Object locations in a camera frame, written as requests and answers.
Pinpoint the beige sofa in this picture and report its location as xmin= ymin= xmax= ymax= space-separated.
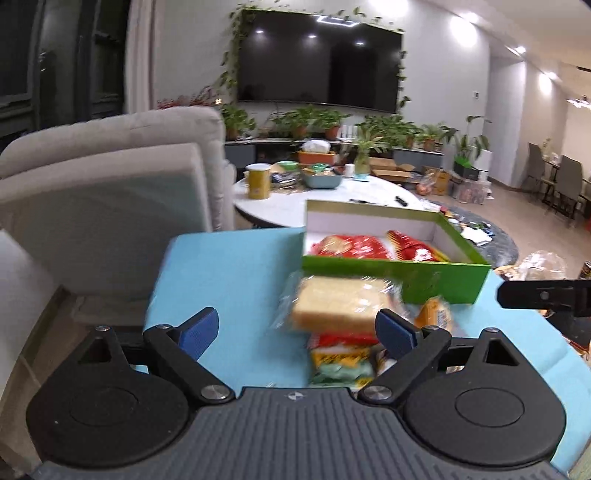
xmin=0 ymin=106 xmax=237 ymax=324

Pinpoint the potted green plant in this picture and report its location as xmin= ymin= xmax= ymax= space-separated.
xmin=418 ymin=124 xmax=457 ymax=153
xmin=318 ymin=108 xmax=352 ymax=141
xmin=222 ymin=105 xmax=257 ymax=141
xmin=269 ymin=107 xmax=320 ymax=140
xmin=359 ymin=115 xmax=419 ymax=149

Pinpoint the red checkered snack packet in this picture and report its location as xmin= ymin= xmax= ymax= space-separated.
xmin=385 ymin=229 xmax=452 ymax=263

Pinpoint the open cardboard box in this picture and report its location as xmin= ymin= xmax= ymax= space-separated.
xmin=369 ymin=157 xmax=415 ymax=186

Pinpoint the orange tissue box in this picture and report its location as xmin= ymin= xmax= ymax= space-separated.
xmin=298 ymin=140 xmax=339 ymax=166

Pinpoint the dark round rug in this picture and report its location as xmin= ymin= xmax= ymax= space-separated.
xmin=416 ymin=198 xmax=520 ymax=269

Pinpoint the blue snack basket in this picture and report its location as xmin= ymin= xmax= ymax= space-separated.
xmin=300 ymin=166 xmax=345 ymax=190

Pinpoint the red and white snack packet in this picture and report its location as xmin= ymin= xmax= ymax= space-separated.
xmin=307 ymin=331 xmax=380 ymax=350

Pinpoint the yellow canister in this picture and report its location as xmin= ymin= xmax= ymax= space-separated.
xmin=245 ymin=164 xmax=273 ymax=200

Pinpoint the clear bread slice packet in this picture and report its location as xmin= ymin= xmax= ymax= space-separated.
xmin=272 ymin=274 xmax=407 ymax=335

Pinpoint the ivy vine garland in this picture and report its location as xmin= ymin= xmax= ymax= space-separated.
xmin=217 ymin=2 xmax=413 ymax=112

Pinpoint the television console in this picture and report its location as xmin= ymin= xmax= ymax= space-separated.
xmin=224 ymin=136 xmax=455 ymax=172

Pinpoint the spider plant in glass vase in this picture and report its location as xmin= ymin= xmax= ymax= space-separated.
xmin=344 ymin=124 xmax=392 ymax=176

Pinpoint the white curtain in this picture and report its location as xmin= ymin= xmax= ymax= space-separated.
xmin=126 ymin=0 xmax=157 ymax=114

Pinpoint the wall television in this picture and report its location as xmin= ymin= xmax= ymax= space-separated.
xmin=235 ymin=10 xmax=403 ymax=114

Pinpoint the yellow snack packet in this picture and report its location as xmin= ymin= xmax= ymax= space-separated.
xmin=310 ymin=346 xmax=374 ymax=370

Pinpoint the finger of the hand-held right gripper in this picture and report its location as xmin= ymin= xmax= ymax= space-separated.
xmin=498 ymin=279 xmax=591 ymax=319

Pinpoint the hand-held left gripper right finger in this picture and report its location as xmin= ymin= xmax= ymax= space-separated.
xmin=359 ymin=308 xmax=520 ymax=408

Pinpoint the green snack packet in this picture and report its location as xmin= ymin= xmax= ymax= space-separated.
xmin=308 ymin=362 xmax=376 ymax=388

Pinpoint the orange bread packet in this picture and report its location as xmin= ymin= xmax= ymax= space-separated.
xmin=413 ymin=295 xmax=455 ymax=335

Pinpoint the grey dining chair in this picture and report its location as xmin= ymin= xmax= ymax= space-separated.
xmin=549 ymin=154 xmax=588 ymax=228
xmin=522 ymin=143 xmax=556 ymax=202

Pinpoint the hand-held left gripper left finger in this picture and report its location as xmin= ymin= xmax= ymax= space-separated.
xmin=76 ymin=307 xmax=235 ymax=408

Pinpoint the red flower arrangement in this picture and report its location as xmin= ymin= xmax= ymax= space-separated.
xmin=157 ymin=87 xmax=223 ymax=110

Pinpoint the tall leafy plant white pot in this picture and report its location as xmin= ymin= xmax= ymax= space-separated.
xmin=455 ymin=115 xmax=493 ymax=183

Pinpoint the beige and grey cushion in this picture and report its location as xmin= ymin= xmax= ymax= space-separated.
xmin=0 ymin=143 xmax=216 ymax=296

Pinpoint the green cardboard box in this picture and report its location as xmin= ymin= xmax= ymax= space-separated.
xmin=302 ymin=199 xmax=492 ymax=305

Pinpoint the black and green box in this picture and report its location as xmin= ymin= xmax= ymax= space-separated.
xmin=453 ymin=157 xmax=481 ymax=182

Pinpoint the clear plastic bag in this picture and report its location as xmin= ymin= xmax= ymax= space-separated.
xmin=496 ymin=251 xmax=570 ymax=283

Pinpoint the white round table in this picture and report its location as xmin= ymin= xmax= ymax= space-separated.
xmin=233 ymin=173 xmax=428 ymax=229

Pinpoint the red bread-print snack packet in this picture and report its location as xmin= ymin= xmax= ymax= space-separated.
xmin=310 ymin=234 xmax=393 ymax=260

